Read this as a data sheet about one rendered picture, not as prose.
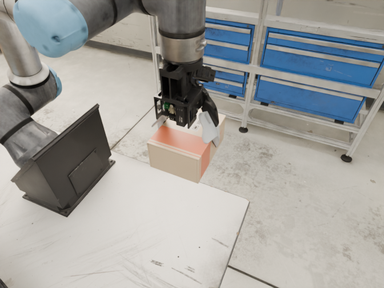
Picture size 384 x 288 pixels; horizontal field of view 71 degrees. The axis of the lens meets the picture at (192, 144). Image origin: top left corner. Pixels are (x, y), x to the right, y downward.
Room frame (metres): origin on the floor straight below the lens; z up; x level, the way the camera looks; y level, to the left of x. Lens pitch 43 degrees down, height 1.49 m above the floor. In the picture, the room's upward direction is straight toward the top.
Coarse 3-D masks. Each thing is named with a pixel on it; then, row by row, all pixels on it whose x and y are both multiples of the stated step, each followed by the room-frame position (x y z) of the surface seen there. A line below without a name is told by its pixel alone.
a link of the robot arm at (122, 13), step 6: (114, 0) 0.41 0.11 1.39; (120, 0) 0.42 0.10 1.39; (126, 0) 0.43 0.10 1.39; (132, 0) 0.44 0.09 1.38; (138, 0) 0.43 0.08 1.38; (120, 6) 0.41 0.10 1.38; (126, 6) 0.43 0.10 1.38; (132, 6) 0.44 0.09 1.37; (138, 6) 0.44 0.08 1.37; (120, 12) 0.42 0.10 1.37; (126, 12) 0.43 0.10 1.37; (132, 12) 0.45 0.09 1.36; (138, 12) 0.45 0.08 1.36; (144, 12) 0.44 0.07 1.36; (120, 18) 0.42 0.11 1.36; (114, 24) 0.42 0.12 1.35
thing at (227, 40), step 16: (208, 32) 1.95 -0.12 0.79; (224, 32) 1.90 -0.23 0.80; (240, 32) 1.84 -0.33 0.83; (208, 48) 1.95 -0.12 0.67; (224, 48) 1.90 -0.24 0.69; (240, 48) 1.84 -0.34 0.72; (208, 64) 1.95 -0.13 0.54; (224, 80) 1.88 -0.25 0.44; (240, 80) 1.84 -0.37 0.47; (240, 96) 1.83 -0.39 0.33
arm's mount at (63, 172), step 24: (96, 120) 0.73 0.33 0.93; (48, 144) 0.55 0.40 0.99; (72, 144) 0.62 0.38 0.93; (96, 144) 0.70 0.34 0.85; (24, 168) 0.52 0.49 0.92; (48, 168) 0.52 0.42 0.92; (72, 168) 0.58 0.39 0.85; (96, 168) 0.66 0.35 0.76; (48, 192) 0.51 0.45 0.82; (72, 192) 0.55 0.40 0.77
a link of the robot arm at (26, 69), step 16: (0, 32) 0.68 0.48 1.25; (16, 32) 0.69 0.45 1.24; (0, 48) 0.71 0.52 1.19; (16, 48) 0.70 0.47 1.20; (32, 48) 0.73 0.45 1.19; (16, 64) 0.70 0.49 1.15; (32, 64) 0.72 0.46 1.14; (16, 80) 0.71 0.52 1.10; (32, 80) 0.72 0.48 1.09; (48, 80) 0.76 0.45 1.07; (32, 96) 0.71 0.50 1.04; (48, 96) 0.75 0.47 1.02
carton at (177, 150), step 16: (160, 128) 0.46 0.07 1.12; (176, 128) 0.46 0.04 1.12; (192, 128) 0.46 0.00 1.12; (224, 128) 0.51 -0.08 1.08; (160, 144) 0.41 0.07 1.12; (176, 144) 0.41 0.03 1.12; (192, 144) 0.41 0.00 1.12; (208, 144) 0.41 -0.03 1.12; (160, 160) 0.40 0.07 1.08; (176, 160) 0.38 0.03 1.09; (192, 160) 0.37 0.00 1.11; (208, 160) 0.41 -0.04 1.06; (192, 176) 0.37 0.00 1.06
